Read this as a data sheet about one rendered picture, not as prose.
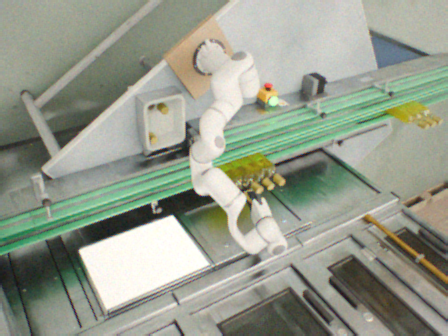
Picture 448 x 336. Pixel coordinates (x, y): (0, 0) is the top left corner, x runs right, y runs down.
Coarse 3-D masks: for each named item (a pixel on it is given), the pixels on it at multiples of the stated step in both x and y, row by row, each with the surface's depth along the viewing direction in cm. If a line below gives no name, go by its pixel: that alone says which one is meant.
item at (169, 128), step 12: (180, 96) 174; (144, 108) 168; (156, 108) 180; (180, 108) 179; (144, 120) 171; (156, 120) 183; (168, 120) 186; (180, 120) 182; (156, 132) 186; (168, 132) 189; (180, 132) 186; (156, 144) 183; (168, 144) 184
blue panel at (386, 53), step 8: (376, 40) 287; (384, 40) 288; (376, 48) 276; (384, 48) 276; (392, 48) 277; (400, 48) 277; (376, 56) 265; (384, 56) 266; (392, 56) 266; (400, 56) 266; (408, 56) 267; (416, 56) 267; (384, 64) 256; (392, 64) 256
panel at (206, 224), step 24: (264, 192) 200; (168, 216) 185; (192, 216) 186; (216, 216) 186; (240, 216) 187; (288, 216) 188; (192, 240) 174; (216, 240) 175; (216, 264) 165; (96, 288) 154; (168, 288) 157
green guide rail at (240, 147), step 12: (420, 84) 252; (432, 84) 254; (444, 84) 254; (384, 96) 239; (396, 96) 240; (408, 96) 240; (348, 108) 226; (360, 108) 227; (372, 108) 227; (312, 120) 215; (324, 120) 216; (336, 120) 216; (276, 132) 205; (288, 132) 206; (300, 132) 206; (240, 144) 197; (252, 144) 197; (264, 144) 197; (228, 156) 189
